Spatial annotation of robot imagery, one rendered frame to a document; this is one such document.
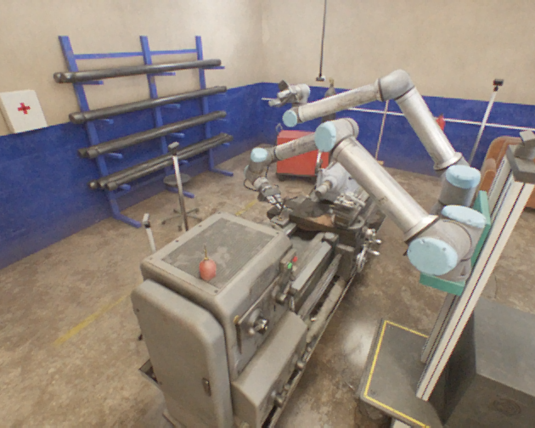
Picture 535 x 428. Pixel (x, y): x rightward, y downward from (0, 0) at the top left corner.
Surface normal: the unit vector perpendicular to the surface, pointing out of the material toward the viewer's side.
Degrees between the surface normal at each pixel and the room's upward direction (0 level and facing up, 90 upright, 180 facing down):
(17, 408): 0
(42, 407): 0
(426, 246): 93
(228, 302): 45
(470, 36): 90
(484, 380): 90
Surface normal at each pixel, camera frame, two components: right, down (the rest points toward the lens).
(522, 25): -0.53, 0.43
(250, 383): 0.45, -0.59
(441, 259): -0.70, 0.40
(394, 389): 0.00, -0.86
